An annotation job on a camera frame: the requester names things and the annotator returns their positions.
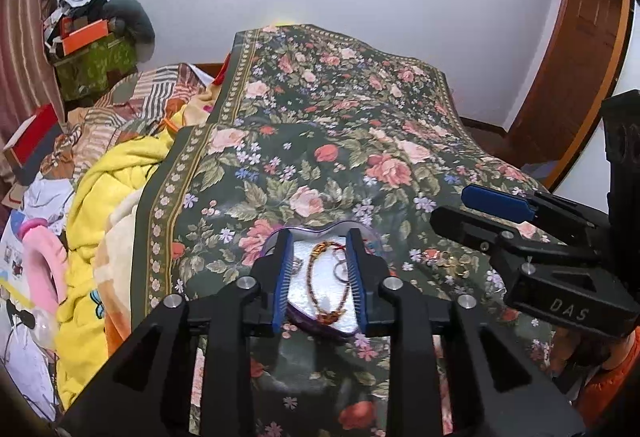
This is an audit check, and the brown wooden door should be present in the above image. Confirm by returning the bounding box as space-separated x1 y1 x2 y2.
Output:
504 0 632 189

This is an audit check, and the brown beaded bracelet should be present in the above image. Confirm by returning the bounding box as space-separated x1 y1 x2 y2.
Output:
304 240 354 326

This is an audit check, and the striped red curtain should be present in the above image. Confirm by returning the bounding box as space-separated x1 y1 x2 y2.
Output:
1 0 63 142

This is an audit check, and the floral green bedspread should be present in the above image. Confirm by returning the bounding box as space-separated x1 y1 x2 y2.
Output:
129 22 566 437

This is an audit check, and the yellow blanket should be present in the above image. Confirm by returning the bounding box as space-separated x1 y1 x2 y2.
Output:
54 132 174 409

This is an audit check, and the grey neck pillow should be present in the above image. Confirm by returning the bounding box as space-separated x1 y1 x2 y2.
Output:
101 0 155 44

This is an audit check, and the striped patchwork quilt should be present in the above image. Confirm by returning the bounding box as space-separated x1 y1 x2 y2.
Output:
39 64 224 185

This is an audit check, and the purple heart-shaped tin box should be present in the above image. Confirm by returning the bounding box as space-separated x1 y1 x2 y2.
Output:
281 220 382 345

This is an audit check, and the orange box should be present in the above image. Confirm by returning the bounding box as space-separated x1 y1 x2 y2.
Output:
62 19 110 56

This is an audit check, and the red and white box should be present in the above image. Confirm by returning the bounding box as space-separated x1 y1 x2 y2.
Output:
3 104 63 186

